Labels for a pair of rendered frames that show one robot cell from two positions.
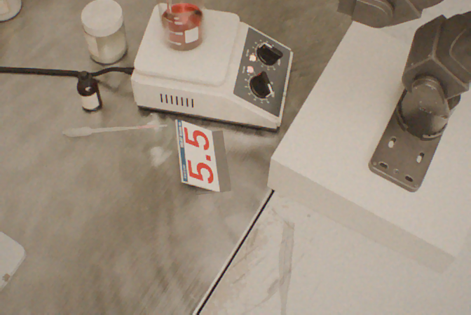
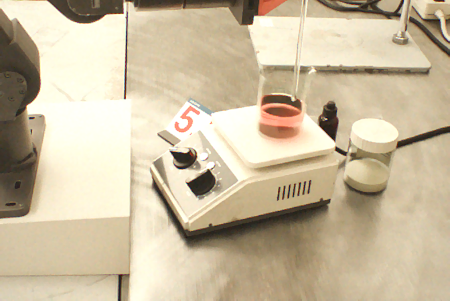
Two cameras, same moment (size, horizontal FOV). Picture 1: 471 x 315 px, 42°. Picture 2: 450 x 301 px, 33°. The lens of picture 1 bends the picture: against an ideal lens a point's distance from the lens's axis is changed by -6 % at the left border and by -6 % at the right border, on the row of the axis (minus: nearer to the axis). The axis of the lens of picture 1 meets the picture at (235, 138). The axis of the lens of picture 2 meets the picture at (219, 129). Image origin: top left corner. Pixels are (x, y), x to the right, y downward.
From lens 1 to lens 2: 1.25 m
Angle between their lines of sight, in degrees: 85
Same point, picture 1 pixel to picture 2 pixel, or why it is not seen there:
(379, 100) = (58, 162)
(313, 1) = not seen: outside the picture
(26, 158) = (323, 101)
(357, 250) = not seen: hidden behind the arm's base
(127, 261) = (193, 84)
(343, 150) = (73, 122)
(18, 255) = (262, 60)
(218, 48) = (240, 132)
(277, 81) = (175, 180)
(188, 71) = (246, 110)
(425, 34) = (28, 51)
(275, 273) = not seen: hidden behind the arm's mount
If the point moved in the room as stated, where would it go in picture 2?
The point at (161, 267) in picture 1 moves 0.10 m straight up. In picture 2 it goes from (168, 89) to (171, 30)
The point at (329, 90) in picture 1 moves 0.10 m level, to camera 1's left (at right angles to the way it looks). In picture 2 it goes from (114, 149) to (187, 129)
